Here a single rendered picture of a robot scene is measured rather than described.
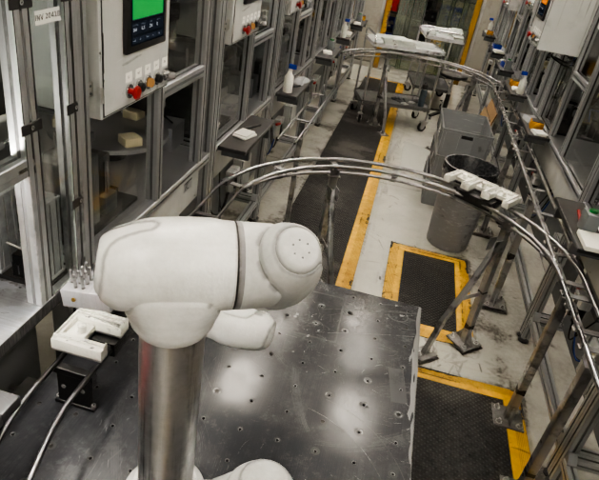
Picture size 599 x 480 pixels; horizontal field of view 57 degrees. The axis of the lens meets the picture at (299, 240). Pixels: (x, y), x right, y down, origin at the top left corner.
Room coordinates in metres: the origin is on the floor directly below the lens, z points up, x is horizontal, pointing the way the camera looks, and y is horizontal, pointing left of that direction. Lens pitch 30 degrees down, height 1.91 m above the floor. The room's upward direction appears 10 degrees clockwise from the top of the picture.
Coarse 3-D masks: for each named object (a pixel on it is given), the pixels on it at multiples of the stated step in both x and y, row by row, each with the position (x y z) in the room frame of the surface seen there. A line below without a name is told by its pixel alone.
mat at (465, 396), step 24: (432, 384) 2.11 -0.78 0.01; (456, 384) 2.14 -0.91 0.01; (480, 384) 2.18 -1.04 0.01; (432, 408) 1.95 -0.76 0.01; (456, 408) 1.97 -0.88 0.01; (480, 408) 2.00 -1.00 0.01; (432, 432) 1.79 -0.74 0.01; (456, 432) 1.82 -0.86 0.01; (480, 432) 1.84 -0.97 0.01; (504, 432) 1.87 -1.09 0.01; (432, 456) 1.66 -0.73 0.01; (456, 456) 1.68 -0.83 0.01; (480, 456) 1.71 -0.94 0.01; (504, 456) 1.73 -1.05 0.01; (528, 456) 1.76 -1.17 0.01
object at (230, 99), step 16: (272, 0) 3.28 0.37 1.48; (256, 32) 3.02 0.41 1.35; (240, 48) 2.77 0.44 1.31; (256, 48) 3.48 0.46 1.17; (224, 64) 2.54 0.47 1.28; (240, 64) 2.79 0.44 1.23; (256, 64) 3.47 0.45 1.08; (224, 80) 2.56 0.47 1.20; (240, 80) 2.82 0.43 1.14; (224, 96) 2.58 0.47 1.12; (240, 96) 2.85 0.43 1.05; (224, 112) 2.61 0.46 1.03; (240, 112) 2.88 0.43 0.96; (224, 128) 2.63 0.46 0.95
